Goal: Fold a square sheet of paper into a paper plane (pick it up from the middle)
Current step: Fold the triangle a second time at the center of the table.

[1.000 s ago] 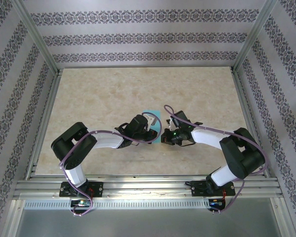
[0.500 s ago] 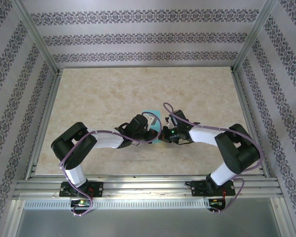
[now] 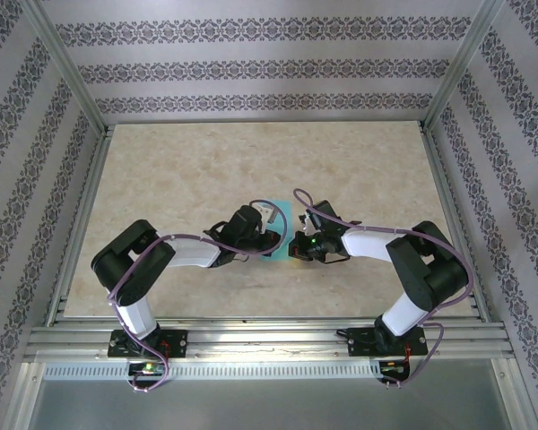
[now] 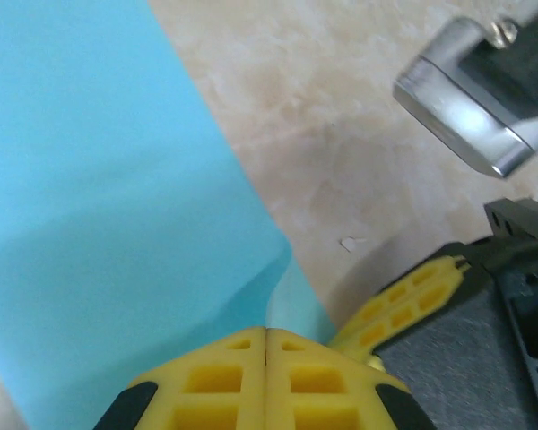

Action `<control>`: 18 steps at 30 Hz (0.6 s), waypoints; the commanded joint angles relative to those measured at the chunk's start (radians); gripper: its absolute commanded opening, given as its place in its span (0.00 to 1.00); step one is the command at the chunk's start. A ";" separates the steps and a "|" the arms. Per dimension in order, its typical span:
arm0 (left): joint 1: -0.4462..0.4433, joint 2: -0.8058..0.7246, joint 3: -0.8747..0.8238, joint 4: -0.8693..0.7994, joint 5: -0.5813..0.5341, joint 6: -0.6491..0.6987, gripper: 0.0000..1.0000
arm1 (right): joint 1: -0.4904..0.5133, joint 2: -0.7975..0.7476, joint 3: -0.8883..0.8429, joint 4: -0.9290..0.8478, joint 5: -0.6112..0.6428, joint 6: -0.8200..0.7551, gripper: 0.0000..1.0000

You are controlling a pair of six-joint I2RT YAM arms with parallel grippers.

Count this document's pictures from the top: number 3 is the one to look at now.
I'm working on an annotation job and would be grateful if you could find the light blue paper sheet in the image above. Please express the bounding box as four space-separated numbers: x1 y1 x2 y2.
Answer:
257 200 293 263

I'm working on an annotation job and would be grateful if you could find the small controller board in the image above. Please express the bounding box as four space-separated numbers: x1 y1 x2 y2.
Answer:
378 359 412 375
128 362 166 376

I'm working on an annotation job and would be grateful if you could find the grey metal panel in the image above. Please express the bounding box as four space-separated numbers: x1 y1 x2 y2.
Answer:
26 380 512 430

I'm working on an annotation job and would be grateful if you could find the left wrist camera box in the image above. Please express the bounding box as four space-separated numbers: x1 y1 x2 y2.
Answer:
256 202 280 224

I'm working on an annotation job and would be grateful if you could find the wide aluminium base rail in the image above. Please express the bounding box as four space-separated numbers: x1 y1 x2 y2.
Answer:
24 315 515 359

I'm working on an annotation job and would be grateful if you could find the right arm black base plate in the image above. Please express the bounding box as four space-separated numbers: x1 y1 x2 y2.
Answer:
347 326 430 358

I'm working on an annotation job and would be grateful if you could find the slotted grey cable duct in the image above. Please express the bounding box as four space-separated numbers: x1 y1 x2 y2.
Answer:
42 361 382 382

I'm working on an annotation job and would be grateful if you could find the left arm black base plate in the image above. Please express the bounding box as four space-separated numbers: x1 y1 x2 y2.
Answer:
108 330 188 359

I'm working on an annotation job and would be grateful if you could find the aluminium side rail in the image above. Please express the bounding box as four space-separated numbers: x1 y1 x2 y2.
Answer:
47 125 116 324
419 125 493 323

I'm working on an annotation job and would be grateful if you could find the aluminium corner post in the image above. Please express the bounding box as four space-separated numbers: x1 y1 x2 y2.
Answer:
420 0 511 132
20 0 113 135

